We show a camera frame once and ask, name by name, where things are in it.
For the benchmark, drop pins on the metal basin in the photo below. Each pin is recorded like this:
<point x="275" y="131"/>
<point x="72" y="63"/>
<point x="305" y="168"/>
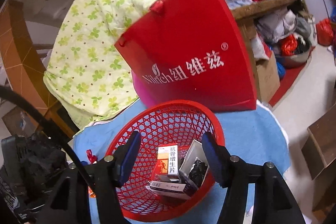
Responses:
<point x="294" y="60"/>

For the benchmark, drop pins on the red plastic mesh basket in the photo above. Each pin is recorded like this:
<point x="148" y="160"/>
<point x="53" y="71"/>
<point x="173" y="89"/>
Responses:
<point x="168" y="119"/>

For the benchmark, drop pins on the red plastic bag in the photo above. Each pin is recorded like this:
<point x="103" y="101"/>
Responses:
<point x="288" y="45"/>
<point x="325" y="32"/>

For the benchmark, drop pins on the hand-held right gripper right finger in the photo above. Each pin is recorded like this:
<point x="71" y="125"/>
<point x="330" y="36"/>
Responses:
<point x="213" y="159"/>

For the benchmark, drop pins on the brown wooden board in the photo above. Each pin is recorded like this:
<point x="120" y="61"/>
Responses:
<point x="323" y="140"/>

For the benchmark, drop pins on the blue plastic bag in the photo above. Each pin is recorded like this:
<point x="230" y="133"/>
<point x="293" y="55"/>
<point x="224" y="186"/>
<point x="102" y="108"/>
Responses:
<point x="281" y="70"/>

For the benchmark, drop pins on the black plastic bag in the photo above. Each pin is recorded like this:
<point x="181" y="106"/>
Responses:
<point x="198" y="171"/>

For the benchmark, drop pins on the orange and white medicine box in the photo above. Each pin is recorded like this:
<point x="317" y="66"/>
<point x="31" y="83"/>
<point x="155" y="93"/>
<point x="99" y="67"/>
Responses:
<point x="165" y="163"/>

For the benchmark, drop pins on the wooden table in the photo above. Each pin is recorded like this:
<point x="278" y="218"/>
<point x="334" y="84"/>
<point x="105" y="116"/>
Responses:
<point x="262" y="3"/>

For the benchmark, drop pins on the grey clothes pile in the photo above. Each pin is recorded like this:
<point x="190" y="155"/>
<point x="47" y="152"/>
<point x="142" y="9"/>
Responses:
<point x="275" y="26"/>

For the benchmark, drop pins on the red paper bag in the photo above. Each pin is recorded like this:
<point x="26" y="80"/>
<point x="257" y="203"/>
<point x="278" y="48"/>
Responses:
<point x="189" y="37"/>

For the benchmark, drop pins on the orange wooden cabinet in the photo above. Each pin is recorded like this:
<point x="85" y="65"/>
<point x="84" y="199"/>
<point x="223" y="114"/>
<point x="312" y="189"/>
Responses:
<point x="18" y="56"/>

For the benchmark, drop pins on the dark flat medicine box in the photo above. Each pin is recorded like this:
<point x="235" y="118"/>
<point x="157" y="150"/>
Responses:
<point x="168" y="188"/>

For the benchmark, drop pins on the white open box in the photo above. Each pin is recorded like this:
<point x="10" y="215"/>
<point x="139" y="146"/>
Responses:
<point x="190" y="155"/>

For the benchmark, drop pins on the magenta cushion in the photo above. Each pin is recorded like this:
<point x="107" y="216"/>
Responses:
<point x="141" y="92"/>

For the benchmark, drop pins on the brown cardboard box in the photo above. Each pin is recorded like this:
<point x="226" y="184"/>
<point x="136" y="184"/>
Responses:
<point x="267" y="77"/>

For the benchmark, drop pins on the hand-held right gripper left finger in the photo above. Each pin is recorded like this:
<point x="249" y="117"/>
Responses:
<point x="128" y="159"/>

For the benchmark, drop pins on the red cloth strip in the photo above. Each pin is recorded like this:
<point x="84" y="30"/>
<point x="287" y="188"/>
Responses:
<point x="91" y="157"/>

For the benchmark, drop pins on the light blue cloth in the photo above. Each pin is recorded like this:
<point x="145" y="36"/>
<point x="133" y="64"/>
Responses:
<point x="249" y="134"/>

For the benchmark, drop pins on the green clover print blanket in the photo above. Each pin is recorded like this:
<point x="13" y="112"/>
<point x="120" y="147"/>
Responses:
<point x="89" y="50"/>

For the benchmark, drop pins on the red floor mat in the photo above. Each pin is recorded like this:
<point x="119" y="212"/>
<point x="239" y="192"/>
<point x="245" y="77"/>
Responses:
<point x="286" y="85"/>

